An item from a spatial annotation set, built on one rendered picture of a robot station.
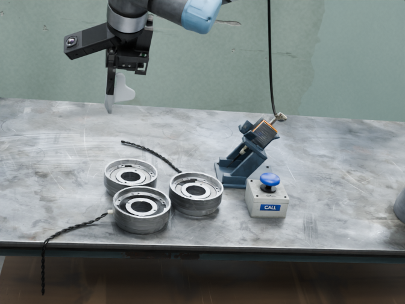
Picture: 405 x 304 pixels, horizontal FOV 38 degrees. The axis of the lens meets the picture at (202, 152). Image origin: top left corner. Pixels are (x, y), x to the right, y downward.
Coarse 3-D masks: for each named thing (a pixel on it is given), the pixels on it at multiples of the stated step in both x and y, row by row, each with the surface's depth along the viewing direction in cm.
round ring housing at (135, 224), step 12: (120, 192) 109; (132, 192) 111; (144, 192) 112; (156, 192) 111; (132, 204) 108; (144, 204) 110; (156, 204) 109; (168, 204) 108; (120, 216) 104; (132, 216) 102; (156, 216) 103; (168, 216) 107; (132, 228) 104; (144, 228) 104; (156, 228) 106
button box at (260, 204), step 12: (252, 180) 118; (252, 192) 114; (264, 192) 114; (276, 192) 115; (252, 204) 113; (264, 204) 113; (276, 204) 113; (252, 216) 114; (264, 216) 114; (276, 216) 115
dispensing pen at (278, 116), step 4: (280, 112) 121; (276, 116) 121; (280, 116) 121; (284, 116) 121; (260, 120) 122; (272, 120) 122; (276, 120) 121; (284, 120) 122; (256, 124) 122; (272, 124) 122; (252, 128) 123; (272, 128) 122; (244, 148) 124; (248, 148) 124; (240, 152) 125; (244, 152) 124; (236, 156) 125
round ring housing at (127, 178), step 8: (120, 160) 120; (128, 160) 120; (136, 160) 120; (104, 168) 116; (112, 168) 118; (144, 168) 120; (152, 168) 119; (104, 176) 115; (120, 176) 116; (128, 176) 119; (136, 176) 119; (144, 176) 117; (152, 176) 118; (104, 184) 115; (112, 184) 112; (120, 184) 112; (128, 184) 112; (136, 184) 112; (144, 184) 112; (152, 184) 114; (112, 192) 114
